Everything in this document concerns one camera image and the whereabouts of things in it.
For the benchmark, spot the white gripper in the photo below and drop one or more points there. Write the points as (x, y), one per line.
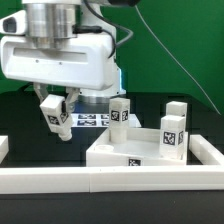
(82, 62)

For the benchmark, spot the white square table top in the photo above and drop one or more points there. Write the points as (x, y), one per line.
(140, 149)

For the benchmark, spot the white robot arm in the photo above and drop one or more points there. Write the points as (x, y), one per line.
(50, 22)

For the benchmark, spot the white marker sheet with tags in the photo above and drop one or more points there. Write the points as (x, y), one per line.
(99, 120)

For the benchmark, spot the white U-shaped fence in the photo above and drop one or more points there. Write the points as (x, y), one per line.
(208, 175)

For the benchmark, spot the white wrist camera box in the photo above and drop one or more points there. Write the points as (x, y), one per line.
(14, 24)

